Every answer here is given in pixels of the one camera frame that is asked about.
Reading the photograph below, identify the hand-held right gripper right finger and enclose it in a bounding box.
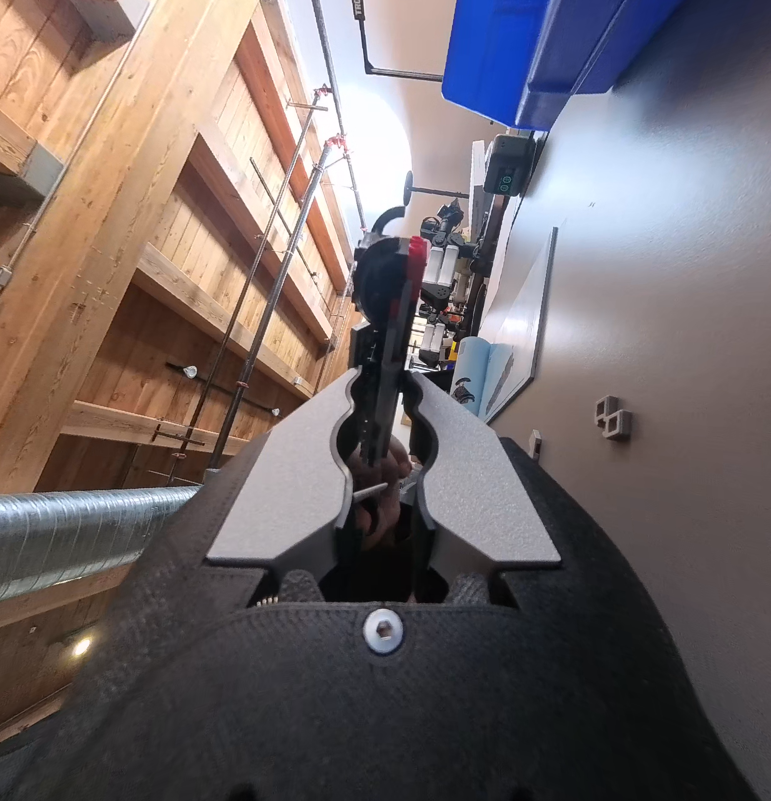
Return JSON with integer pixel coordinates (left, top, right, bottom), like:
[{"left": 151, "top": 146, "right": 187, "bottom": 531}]
[{"left": 404, "top": 371, "right": 563, "bottom": 573}]

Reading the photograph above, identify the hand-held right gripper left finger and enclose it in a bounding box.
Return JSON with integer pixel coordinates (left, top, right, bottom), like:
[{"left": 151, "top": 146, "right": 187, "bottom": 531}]
[{"left": 207, "top": 367, "right": 362, "bottom": 573}]

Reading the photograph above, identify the small grey brick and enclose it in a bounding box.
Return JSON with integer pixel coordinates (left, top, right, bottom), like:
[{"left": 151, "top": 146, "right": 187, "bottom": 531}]
[{"left": 595, "top": 394, "right": 633, "bottom": 442}]

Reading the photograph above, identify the light blue instruction booklet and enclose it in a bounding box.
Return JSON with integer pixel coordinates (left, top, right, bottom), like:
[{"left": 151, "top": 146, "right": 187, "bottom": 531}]
[{"left": 454, "top": 227, "right": 558, "bottom": 426}]

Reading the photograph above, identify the black grey toy brick assembly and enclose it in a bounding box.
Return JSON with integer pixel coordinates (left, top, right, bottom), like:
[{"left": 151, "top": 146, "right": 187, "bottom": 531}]
[{"left": 349, "top": 205, "right": 431, "bottom": 470}]

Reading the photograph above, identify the blue plastic storage bin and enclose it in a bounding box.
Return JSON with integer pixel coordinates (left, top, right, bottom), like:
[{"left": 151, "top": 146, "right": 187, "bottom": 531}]
[{"left": 442, "top": 0, "right": 683, "bottom": 134}]

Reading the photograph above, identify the person's left hand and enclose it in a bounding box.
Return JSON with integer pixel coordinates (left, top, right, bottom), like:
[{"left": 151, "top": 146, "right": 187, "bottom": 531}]
[{"left": 349, "top": 437, "right": 417, "bottom": 553}]

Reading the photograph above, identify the black floor lamp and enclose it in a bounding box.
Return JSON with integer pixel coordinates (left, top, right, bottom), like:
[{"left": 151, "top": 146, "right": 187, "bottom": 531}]
[{"left": 403, "top": 170, "right": 472, "bottom": 207}]

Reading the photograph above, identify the black battery charger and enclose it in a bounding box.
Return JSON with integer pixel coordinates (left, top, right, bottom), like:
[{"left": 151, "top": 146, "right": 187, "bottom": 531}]
[{"left": 484, "top": 133, "right": 536, "bottom": 198}]

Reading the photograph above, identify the black pipe stand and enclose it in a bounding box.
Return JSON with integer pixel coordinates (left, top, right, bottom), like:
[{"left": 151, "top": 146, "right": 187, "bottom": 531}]
[{"left": 359, "top": 0, "right": 445, "bottom": 83}]

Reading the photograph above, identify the silver ventilation duct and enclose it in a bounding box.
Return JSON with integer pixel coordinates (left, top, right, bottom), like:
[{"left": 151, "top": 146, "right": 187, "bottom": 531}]
[{"left": 0, "top": 485, "right": 201, "bottom": 605}]

